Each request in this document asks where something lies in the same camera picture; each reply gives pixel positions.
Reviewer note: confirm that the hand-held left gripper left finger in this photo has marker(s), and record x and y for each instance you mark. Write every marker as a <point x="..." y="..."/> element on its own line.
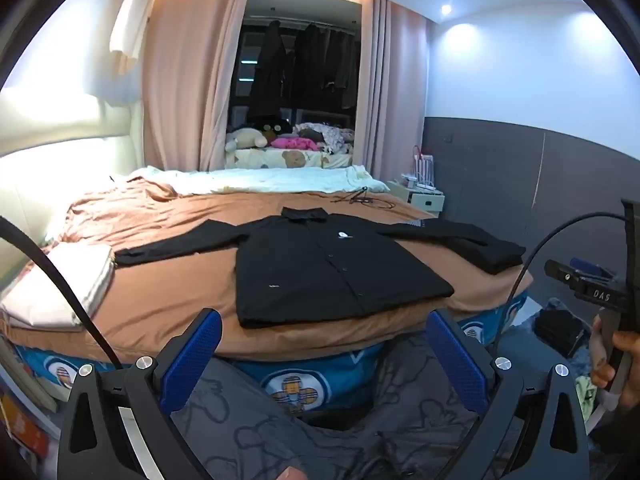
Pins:
<point x="192" y="355"/>

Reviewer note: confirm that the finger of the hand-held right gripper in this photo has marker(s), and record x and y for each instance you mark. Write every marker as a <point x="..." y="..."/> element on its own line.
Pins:
<point x="562" y="272"/>
<point x="595" y="271"/>

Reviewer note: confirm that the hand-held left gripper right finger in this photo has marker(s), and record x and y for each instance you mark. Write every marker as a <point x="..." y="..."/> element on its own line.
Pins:
<point x="457" y="360"/>

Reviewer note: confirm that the black button shirt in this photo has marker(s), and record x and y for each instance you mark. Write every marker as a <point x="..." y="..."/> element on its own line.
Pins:
<point x="325" y="270"/>

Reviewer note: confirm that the floral clothes pile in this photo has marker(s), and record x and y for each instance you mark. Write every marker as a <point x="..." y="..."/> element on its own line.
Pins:
<point x="332" y="135"/>

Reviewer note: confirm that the row of dark hanging clothes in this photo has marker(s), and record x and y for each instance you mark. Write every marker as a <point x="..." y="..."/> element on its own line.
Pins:
<point x="325" y="65"/>

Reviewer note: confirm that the person's right hand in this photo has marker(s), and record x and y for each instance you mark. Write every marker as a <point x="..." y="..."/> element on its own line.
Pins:
<point x="600" y="367"/>

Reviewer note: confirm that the person's left hand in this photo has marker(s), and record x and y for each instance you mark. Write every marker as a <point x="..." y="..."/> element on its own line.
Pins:
<point x="292" y="473"/>

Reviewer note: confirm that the black bag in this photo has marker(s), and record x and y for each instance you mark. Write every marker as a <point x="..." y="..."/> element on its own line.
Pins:
<point x="560" y="330"/>

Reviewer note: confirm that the brown duvet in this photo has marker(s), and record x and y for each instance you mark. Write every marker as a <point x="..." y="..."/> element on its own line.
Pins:
<point x="150" y="280"/>

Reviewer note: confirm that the pale green cloth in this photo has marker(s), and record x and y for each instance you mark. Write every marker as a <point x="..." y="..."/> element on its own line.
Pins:
<point x="586" y="395"/>

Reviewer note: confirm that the white nightstand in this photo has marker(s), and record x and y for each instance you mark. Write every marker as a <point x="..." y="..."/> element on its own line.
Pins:
<point x="425" y="202"/>

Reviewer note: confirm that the folded white pillow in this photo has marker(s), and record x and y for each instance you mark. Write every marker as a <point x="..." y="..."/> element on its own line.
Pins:
<point x="50" y="285"/>

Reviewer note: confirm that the person's legs in grey pants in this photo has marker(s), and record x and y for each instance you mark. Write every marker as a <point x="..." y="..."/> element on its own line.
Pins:
<point x="325" y="450"/>

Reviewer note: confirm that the orange box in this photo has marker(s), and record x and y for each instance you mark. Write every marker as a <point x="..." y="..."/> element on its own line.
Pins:
<point x="22" y="425"/>

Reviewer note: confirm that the pale green blanket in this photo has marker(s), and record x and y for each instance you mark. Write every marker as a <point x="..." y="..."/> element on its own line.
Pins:
<point x="250" y="180"/>

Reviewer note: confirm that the white teddy bear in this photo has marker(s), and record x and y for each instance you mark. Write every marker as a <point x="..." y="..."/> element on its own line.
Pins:
<point x="300" y="159"/>

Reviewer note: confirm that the beige plush toy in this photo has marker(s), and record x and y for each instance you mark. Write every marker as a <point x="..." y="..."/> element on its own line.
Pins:
<point x="245" y="137"/>

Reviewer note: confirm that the pink cloth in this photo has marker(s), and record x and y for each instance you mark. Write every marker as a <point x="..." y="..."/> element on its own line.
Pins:
<point x="292" y="143"/>

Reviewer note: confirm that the cream padded headboard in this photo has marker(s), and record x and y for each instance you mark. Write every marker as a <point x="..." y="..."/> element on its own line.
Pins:
<point x="60" y="160"/>

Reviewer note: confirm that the pink curtain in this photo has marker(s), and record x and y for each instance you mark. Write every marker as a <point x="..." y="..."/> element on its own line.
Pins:
<point x="395" y="100"/>
<point x="180" y="85"/>

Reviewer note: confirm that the black plush toy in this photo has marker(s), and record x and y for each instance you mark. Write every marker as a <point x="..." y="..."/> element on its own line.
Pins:
<point x="272" y="125"/>

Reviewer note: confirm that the round ceiling spotlight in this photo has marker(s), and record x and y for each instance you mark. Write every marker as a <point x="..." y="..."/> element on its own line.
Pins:
<point x="446" y="9"/>

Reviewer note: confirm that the dark hanging coat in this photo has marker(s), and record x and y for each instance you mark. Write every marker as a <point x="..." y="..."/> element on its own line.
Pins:
<point x="272" y="70"/>

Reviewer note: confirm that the white hanging garment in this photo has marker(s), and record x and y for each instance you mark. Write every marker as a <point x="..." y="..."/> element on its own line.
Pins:
<point x="132" y="20"/>

